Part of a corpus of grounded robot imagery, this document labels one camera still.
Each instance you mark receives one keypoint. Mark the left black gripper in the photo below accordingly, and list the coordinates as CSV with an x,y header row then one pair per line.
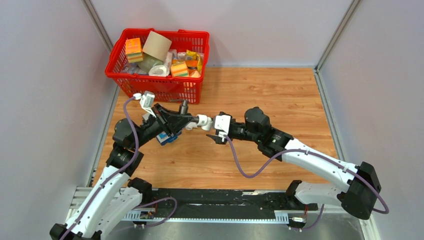
x,y
176,121

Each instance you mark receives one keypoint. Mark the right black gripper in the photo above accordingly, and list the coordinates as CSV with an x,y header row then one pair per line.
x,y
218,139

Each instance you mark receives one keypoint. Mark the dark grey metal faucet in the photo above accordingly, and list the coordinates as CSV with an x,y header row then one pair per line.
x,y
183,110

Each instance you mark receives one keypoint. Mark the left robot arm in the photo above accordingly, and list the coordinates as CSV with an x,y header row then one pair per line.
x,y
116,192

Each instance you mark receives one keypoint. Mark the chrome faucet with white elbow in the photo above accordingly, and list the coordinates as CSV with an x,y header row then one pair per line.
x,y
190,126

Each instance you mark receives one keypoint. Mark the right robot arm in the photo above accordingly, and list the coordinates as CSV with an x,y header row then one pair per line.
x,y
355,188

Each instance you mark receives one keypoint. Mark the blue razor package box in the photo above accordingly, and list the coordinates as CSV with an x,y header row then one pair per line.
x,y
164,139

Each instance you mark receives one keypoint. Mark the white tape roll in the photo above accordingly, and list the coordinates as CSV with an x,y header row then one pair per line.
x,y
159,71

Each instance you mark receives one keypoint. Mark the orange striped sponge block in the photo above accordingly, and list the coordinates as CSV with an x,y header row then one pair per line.
x,y
179,69

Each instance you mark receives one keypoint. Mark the red plastic shopping basket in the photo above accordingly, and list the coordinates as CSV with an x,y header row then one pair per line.
x,y
165,88

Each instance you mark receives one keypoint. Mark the pale green tape roll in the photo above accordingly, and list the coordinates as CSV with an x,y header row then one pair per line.
x,y
148,62

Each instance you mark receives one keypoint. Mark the yellow snack packet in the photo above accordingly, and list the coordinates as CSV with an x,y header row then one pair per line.
x,y
194,60

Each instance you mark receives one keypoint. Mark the brown cardboard tape roll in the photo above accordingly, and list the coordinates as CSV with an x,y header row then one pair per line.
x,y
157,46

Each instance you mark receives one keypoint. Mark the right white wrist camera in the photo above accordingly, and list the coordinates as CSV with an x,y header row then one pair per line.
x,y
221,124

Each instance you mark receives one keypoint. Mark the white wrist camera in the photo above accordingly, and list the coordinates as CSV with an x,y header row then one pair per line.
x,y
221,124
146,100

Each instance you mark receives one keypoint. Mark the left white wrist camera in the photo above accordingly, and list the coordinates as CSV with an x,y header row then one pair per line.
x,y
146,100

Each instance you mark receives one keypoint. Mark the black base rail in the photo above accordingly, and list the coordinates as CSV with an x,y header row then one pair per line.
x,y
222,203

